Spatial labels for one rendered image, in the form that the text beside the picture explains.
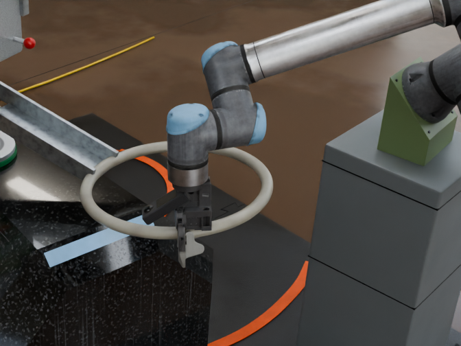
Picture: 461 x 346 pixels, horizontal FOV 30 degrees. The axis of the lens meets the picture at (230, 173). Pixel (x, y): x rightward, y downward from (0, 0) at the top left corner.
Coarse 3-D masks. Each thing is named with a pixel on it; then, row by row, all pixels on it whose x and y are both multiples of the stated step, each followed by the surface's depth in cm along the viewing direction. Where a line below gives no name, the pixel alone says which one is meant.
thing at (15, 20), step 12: (0, 0) 218; (12, 0) 223; (0, 12) 220; (12, 12) 224; (0, 24) 221; (12, 24) 226; (0, 36) 222; (12, 36) 227; (0, 48) 224; (12, 48) 228; (0, 60) 225
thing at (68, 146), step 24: (0, 96) 237; (24, 96) 234; (0, 120) 225; (24, 120) 232; (48, 120) 233; (24, 144) 225; (48, 144) 221; (72, 144) 231; (96, 144) 229; (72, 168) 221
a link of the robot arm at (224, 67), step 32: (384, 0) 185; (416, 0) 182; (448, 0) 180; (288, 32) 188; (320, 32) 185; (352, 32) 184; (384, 32) 185; (224, 64) 188; (256, 64) 187; (288, 64) 187
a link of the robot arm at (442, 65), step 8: (456, 48) 241; (440, 56) 245; (448, 56) 242; (456, 56) 239; (440, 64) 243; (448, 64) 240; (456, 64) 238; (440, 72) 242; (448, 72) 240; (456, 72) 238; (440, 80) 242; (448, 80) 241; (456, 80) 239; (440, 88) 243; (448, 88) 242; (456, 88) 239; (448, 96) 244; (456, 96) 240
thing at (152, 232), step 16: (144, 144) 234; (160, 144) 234; (112, 160) 227; (240, 160) 228; (256, 160) 224; (96, 176) 220; (80, 192) 212; (96, 208) 203; (256, 208) 203; (112, 224) 198; (128, 224) 196; (224, 224) 197
